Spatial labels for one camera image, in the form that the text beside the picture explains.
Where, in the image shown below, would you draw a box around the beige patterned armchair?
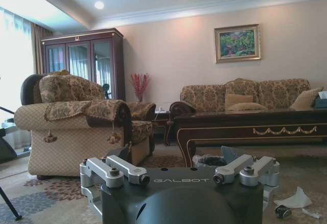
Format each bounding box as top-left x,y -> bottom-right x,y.
14,69 -> 157,180

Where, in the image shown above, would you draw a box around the dark wood side table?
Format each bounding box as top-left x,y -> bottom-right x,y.
152,110 -> 175,147

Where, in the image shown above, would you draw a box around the beige square sofa cushion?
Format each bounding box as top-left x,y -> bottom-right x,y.
224,93 -> 254,109

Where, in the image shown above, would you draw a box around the dark wood coffee table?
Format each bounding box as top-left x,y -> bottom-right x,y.
173,108 -> 327,168

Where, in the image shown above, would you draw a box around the grey exercise machine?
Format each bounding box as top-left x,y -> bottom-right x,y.
0,106 -> 32,164

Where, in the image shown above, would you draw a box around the dark wood glass-door cabinet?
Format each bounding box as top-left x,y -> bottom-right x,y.
40,28 -> 126,102

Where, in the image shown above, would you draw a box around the trash bin with clear liner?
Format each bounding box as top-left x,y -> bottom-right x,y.
192,153 -> 228,169

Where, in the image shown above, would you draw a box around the floral patterned rug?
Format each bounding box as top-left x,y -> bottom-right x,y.
0,147 -> 327,224

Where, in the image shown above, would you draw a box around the crumpled white tissue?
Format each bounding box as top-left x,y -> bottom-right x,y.
273,186 -> 313,209

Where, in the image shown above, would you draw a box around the small dark crumpled wrapper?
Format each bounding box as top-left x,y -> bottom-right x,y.
274,204 -> 292,215

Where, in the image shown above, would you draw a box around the red flower arrangement in vase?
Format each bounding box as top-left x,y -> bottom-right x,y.
130,72 -> 151,103

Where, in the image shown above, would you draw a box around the black tripod leg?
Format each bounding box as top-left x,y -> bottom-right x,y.
0,186 -> 22,221

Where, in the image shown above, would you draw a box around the teal tissue box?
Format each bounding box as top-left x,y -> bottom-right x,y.
313,92 -> 327,110

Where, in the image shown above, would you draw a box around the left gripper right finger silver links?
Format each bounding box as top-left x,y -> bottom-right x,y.
214,146 -> 281,204

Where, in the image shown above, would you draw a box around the patterned three-seat sofa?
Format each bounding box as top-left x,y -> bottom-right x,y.
170,78 -> 327,116

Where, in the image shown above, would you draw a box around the sheer white curtain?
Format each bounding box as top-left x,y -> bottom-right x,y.
0,6 -> 34,122

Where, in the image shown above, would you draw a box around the beige flat-lying sofa cushion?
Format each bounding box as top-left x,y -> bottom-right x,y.
226,102 -> 268,111

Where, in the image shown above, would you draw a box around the gold-framed landscape painting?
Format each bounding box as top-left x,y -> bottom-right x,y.
214,23 -> 262,64

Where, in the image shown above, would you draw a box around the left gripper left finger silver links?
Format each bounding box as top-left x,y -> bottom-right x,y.
80,147 -> 151,224

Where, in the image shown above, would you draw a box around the white paper strip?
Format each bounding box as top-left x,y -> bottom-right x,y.
301,207 -> 321,219

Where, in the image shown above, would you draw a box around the beige gold-trimmed sofa cushion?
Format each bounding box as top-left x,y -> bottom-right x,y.
290,87 -> 324,111

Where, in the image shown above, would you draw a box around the black office chair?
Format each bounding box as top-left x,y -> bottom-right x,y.
20,73 -> 49,106

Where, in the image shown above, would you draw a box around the brown curtain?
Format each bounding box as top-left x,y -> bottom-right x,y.
30,22 -> 54,75

